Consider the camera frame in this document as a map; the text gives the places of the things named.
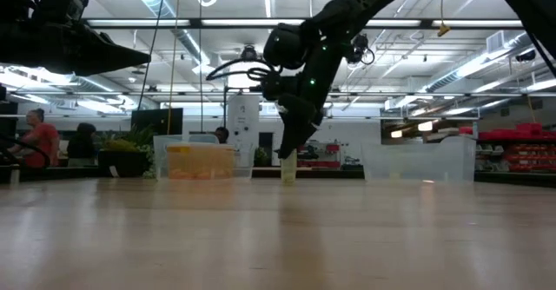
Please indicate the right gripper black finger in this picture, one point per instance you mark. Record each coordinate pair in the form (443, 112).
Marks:
(297, 133)

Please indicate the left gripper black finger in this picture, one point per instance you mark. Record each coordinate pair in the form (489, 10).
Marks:
(91, 67)
(100, 49)

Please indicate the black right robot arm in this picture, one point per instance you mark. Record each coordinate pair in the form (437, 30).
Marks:
(339, 12)

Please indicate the clear plastic bin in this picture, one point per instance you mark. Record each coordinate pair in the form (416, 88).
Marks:
(243, 164)
(434, 160)

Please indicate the red and white parts rack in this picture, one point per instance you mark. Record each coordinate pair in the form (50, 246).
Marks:
(330, 149)

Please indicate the white pillar cabinet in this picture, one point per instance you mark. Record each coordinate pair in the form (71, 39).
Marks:
(243, 116)

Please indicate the person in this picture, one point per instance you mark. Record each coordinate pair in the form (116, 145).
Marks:
(221, 134)
(39, 142)
(82, 146)

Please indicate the black monitor screen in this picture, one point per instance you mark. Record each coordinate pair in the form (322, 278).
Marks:
(156, 120)

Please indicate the green succulent in black pot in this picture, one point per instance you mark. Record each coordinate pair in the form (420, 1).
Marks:
(123, 162)

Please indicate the red storage shelves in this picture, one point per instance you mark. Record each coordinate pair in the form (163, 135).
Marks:
(521, 151)

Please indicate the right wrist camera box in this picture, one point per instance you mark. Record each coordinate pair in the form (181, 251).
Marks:
(278, 86)

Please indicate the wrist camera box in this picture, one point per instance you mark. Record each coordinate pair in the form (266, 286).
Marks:
(61, 1)
(278, 86)

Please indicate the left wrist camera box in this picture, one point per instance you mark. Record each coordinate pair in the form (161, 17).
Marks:
(61, 1)

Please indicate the round black overhead camera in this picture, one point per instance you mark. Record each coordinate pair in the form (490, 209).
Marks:
(249, 52)

